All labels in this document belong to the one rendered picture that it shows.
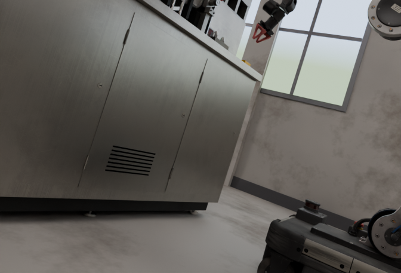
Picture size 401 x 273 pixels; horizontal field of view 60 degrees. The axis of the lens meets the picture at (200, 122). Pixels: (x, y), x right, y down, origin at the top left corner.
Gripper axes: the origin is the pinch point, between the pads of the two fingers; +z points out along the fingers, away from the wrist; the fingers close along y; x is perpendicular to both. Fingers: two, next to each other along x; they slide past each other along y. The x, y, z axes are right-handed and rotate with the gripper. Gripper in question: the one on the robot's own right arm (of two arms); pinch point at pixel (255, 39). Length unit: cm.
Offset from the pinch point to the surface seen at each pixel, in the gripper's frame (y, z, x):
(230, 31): -68, 4, -59
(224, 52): 24.4, 16.2, 5.5
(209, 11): 15.0, 6.3, -24.8
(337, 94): -186, -26, 6
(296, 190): -188, 70, 48
